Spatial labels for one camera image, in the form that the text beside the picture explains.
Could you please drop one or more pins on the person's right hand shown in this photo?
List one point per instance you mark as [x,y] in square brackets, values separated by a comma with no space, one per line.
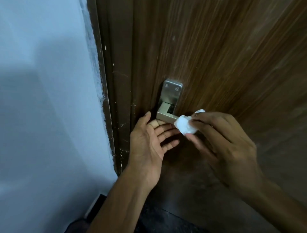
[232,156]

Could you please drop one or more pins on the person's left hand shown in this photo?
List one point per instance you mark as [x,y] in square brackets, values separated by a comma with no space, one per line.
[144,151]

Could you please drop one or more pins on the person's left little finger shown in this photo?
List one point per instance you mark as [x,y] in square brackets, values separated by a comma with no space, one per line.
[170,146]

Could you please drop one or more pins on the person's left thumb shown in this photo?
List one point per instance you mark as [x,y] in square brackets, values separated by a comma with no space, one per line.
[143,122]

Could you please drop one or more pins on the person's right thumb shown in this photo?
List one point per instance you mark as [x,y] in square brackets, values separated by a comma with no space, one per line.
[197,142]

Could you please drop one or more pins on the person's right middle finger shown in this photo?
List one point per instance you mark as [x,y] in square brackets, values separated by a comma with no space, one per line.
[211,116]

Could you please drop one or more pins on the person's left middle finger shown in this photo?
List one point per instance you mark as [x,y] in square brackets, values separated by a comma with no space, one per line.
[168,130]

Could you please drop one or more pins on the white tissue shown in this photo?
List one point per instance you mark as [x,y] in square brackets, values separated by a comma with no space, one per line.
[183,124]

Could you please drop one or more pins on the person's right forearm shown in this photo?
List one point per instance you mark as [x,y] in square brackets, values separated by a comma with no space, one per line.
[275,211]

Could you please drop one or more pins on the person's left forearm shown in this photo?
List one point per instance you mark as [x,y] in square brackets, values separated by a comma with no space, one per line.
[120,206]

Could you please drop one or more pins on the brown wooden door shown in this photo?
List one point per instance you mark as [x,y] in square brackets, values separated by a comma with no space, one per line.
[227,60]

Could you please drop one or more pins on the black baseboard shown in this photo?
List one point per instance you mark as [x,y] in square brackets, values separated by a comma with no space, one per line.
[97,206]

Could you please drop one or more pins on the dark brown door frame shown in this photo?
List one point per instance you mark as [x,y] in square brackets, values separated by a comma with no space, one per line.
[115,72]

